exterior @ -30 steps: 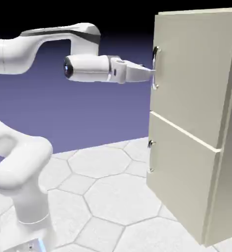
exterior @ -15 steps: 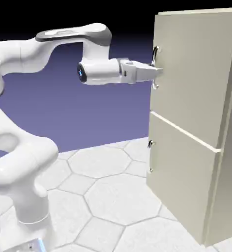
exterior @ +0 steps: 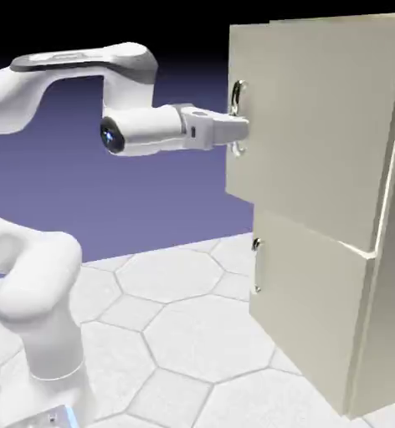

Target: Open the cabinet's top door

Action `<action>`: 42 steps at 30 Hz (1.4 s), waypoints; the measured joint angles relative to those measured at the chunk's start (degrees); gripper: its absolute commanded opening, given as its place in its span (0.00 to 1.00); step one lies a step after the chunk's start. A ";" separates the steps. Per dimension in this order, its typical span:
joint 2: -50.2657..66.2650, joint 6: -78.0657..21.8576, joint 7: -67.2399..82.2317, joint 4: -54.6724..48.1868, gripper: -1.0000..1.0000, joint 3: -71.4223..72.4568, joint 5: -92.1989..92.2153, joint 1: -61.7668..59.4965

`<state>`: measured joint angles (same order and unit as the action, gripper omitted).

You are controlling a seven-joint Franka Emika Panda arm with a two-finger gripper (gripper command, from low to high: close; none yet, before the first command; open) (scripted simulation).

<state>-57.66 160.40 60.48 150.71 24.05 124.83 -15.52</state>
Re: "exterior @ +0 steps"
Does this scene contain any small beige cabinet door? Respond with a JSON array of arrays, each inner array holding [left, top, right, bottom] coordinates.
[[249, 200, 375, 418]]

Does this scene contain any straight silver door handle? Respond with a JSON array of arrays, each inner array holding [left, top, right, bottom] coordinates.
[[251, 237, 263, 295]]

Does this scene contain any curved silver door handle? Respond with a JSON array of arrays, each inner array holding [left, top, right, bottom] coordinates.
[[228, 79, 249, 158]]

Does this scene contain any large beige cabinet door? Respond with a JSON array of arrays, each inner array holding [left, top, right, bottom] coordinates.
[[224, 17, 395, 252]]

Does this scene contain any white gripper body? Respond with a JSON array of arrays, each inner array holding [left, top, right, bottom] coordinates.
[[212, 111, 251, 147]]

